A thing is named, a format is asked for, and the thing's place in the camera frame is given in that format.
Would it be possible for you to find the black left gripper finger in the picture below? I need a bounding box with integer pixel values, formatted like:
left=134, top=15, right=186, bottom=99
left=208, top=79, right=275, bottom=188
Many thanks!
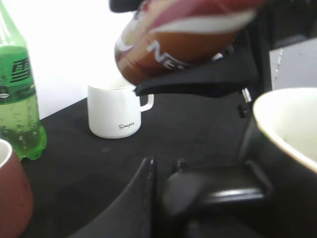
left=70, top=157, right=157, bottom=238

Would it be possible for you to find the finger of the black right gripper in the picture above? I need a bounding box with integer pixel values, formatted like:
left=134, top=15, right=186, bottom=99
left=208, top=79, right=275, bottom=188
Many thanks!
left=135, top=30, right=259, bottom=98

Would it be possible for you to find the black mug white inside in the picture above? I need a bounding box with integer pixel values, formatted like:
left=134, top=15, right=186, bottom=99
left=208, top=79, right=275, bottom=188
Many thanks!
left=162, top=87, right=317, bottom=238

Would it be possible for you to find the brown coffee drink bottle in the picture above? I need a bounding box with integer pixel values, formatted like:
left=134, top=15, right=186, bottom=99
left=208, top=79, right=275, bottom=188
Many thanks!
left=114, top=0, right=264, bottom=85

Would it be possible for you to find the white Simple mug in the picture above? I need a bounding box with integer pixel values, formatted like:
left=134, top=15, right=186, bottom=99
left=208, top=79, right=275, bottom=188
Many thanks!
left=87, top=77, right=155, bottom=139

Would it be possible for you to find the maroon ceramic mug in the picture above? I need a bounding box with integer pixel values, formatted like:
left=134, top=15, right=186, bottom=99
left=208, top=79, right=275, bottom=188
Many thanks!
left=0, top=139, right=34, bottom=238

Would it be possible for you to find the green sprite bottle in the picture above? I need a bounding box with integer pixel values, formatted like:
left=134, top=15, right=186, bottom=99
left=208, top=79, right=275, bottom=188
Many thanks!
left=0, top=3, right=47, bottom=161

